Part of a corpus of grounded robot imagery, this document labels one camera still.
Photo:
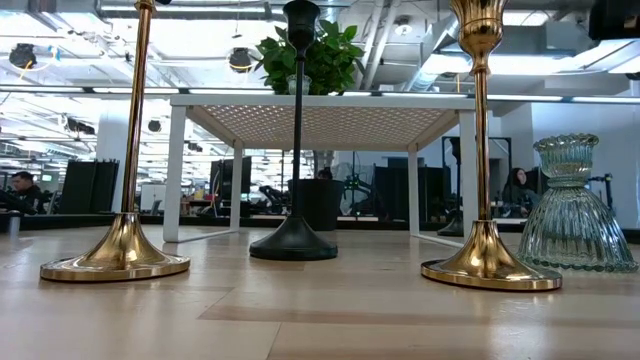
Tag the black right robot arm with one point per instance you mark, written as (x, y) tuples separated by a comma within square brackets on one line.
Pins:
[(615, 20)]

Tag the white perforated metal shelf riser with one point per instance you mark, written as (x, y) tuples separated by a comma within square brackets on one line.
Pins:
[(325, 101)]

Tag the silver ventilation duct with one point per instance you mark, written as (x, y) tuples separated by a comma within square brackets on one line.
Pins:
[(380, 50)]

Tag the green leafy plant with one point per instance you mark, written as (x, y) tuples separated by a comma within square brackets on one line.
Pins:
[(335, 65)]

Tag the black aluminium table frame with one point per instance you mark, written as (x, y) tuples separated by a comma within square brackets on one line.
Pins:
[(60, 221)]

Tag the black ceiling track light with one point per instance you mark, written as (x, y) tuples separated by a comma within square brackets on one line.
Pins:
[(80, 126)]

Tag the gold metal candlestick holder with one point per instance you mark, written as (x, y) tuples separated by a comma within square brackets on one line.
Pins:
[(484, 260), (122, 250)]

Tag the black cabinet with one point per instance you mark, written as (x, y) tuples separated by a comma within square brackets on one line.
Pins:
[(395, 190)]

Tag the black computer monitor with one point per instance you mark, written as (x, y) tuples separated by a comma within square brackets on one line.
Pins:
[(225, 175)]

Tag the black metal candlestick holder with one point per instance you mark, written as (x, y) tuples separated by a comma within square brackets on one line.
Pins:
[(293, 242)]

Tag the clear glass candle holder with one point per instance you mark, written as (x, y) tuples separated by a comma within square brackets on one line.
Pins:
[(570, 225)]

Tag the ribbed green glass candle holder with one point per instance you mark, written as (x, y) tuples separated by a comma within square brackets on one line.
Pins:
[(308, 85)]

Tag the black plant pot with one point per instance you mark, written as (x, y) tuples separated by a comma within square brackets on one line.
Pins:
[(322, 205)]

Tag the person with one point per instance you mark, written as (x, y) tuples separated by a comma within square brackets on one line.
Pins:
[(325, 174), (520, 192), (25, 192)]

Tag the black partition panel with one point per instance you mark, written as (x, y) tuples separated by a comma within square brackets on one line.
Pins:
[(90, 187)]

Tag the black rectangular frame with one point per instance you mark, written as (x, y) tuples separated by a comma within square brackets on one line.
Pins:
[(500, 138)]

